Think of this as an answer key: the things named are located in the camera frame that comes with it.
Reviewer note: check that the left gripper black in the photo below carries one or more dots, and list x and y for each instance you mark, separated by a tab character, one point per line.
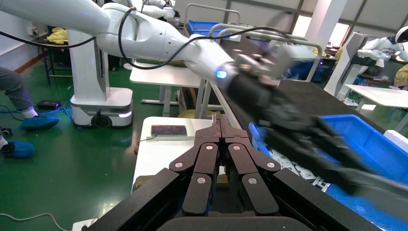
264	102

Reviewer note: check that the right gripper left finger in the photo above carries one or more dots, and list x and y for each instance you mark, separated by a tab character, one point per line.
200	165

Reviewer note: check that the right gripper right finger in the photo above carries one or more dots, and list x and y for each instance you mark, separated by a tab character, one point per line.
245	165

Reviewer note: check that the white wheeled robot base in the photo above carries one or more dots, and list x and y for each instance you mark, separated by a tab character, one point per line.
102	102

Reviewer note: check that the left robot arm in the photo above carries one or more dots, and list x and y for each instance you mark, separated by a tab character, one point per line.
143	35

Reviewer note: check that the white flat perforated metal part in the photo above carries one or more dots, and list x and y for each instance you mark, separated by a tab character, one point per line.
291	165

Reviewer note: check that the metal bar with square holes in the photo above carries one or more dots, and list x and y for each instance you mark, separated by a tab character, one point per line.
321	184

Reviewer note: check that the blue plastic bin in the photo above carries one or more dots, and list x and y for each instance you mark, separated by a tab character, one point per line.
366	143

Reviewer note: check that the white side table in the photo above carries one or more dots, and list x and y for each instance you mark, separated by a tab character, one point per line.
159	153

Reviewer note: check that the dark smartphone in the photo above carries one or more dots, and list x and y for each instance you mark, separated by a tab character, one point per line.
169	130

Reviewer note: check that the white foam block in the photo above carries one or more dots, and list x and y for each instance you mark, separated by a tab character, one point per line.
396	140

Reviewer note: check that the white work table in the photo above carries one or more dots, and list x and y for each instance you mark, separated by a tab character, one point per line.
382	95

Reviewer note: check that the white machine stand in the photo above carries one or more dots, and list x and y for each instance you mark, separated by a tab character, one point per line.
347	63

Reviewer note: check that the white office table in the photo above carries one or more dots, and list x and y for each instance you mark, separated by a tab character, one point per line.
165	76

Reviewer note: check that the white humanoid robot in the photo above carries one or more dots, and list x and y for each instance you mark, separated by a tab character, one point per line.
379	47

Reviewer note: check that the white power strip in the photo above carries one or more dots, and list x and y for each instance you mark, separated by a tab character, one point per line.
83	224

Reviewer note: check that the blue storage bin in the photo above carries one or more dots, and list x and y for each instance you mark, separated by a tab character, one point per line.
204	27

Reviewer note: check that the black power adapter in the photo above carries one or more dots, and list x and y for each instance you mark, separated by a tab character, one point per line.
47	104

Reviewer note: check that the yellow cloth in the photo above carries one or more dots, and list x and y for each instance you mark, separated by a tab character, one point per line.
57	35

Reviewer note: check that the person in grey trousers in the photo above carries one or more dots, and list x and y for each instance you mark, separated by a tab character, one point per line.
12	89

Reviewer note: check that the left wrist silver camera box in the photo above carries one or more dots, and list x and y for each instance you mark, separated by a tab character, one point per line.
287	57

